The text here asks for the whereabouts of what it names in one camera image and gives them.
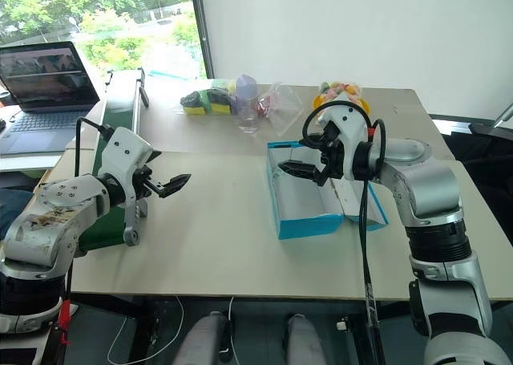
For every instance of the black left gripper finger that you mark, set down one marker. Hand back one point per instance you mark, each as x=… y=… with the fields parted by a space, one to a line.
x=168 y=191
x=180 y=181

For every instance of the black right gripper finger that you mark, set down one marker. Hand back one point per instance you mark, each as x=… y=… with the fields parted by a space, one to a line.
x=298 y=168
x=324 y=177

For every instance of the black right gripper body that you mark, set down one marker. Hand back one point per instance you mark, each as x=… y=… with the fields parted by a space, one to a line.
x=334 y=156

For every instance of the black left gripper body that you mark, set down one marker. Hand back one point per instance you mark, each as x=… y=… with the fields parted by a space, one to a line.
x=144 y=182

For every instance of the blue cardboard box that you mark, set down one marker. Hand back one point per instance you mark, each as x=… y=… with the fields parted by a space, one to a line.
x=308 y=228

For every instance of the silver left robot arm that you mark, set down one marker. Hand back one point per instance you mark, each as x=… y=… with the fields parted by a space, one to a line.
x=48 y=220

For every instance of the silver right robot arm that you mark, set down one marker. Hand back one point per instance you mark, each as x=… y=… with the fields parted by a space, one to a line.
x=433 y=192

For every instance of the green conveyor unit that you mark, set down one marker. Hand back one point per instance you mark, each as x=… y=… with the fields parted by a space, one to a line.
x=120 y=84

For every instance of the yellow bowl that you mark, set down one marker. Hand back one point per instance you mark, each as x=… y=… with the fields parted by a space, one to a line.
x=318 y=100

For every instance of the clear plastic bag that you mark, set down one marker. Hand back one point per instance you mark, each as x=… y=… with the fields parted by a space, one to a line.
x=284 y=104

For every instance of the yellow green scouring sponge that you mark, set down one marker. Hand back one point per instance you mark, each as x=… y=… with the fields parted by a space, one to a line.
x=196 y=104
x=220 y=102

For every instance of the purple capped clear bottle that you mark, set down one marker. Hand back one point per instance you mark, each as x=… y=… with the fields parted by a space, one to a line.
x=245 y=96

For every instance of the blue jeans leg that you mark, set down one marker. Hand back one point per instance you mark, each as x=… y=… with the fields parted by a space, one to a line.
x=12 y=208

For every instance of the small white connector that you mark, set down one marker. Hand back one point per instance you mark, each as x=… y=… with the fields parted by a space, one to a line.
x=342 y=325

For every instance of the grey rounded shape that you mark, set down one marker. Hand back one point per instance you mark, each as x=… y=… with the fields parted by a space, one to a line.
x=302 y=341
x=204 y=337

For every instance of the grey open laptop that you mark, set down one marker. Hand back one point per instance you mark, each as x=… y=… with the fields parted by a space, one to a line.
x=40 y=72

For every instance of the black office chair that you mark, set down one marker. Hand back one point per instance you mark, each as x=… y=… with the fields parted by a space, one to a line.
x=489 y=160

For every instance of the silver stand leg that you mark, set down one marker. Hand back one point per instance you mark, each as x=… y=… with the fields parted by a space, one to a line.
x=504 y=116

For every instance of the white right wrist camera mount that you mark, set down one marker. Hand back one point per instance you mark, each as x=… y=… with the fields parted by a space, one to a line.
x=348 y=120

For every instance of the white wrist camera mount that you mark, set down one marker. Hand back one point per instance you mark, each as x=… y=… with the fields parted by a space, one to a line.
x=348 y=120
x=120 y=144

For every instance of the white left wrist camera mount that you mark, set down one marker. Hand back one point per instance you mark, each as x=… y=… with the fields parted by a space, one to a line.
x=120 y=144

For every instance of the black vertical frame post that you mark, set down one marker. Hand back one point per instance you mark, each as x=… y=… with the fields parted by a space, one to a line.
x=202 y=28

